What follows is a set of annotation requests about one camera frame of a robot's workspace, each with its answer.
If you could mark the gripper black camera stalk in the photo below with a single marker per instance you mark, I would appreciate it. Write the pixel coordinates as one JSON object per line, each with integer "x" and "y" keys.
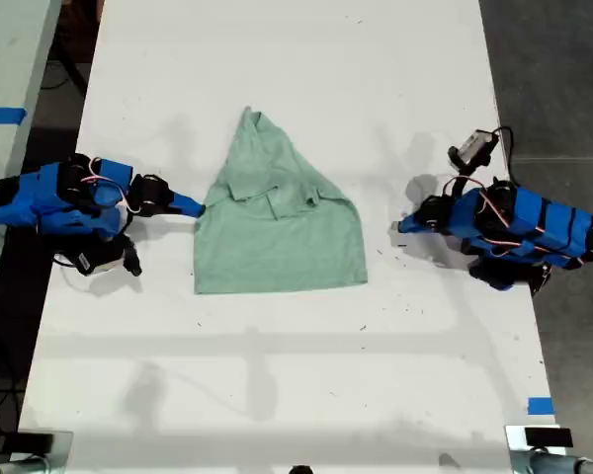
{"x": 467, "y": 173}
{"x": 132, "y": 259}

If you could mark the grey metal pipe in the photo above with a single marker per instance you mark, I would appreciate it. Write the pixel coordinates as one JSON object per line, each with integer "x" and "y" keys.
{"x": 558, "y": 463}
{"x": 15, "y": 466}

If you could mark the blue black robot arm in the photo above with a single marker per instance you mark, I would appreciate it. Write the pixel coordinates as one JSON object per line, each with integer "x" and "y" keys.
{"x": 29, "y": 197}
{"x": 548, "y": 222}

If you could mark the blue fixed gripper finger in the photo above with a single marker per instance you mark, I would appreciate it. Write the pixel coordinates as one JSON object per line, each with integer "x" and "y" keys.
{"x": 188, "y": 202}
{"x": 416, "y": 217}

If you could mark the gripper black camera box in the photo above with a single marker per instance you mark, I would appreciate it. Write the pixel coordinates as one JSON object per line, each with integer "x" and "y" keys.
{"x": 477, "y": 144}
{"x": 99, "y": 259}

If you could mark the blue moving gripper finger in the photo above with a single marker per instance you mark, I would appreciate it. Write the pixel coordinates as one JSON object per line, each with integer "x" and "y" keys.
{"x": 411, "y": 227}
{"x": 183, "y": 211}

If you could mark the pale green T-shirt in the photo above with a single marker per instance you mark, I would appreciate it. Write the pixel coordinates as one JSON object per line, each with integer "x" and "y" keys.
{"x": 281, "y": 242}

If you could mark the short blue tape strip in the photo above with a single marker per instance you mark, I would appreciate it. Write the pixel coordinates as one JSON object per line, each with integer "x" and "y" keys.
{"x": 540, "y": 406}

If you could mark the long blue tape strip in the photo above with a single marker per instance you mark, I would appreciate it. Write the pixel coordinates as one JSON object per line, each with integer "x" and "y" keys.
{"x": 2, "y": 115}

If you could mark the small black round object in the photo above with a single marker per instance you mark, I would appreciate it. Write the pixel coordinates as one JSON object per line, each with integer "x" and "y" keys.
{"x": 300, "y": 469}

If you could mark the black box on metal bracket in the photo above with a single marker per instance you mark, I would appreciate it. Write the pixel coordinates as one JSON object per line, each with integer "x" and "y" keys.
{"x": 548, "y": 437}
{"x": 37, "y": 441}

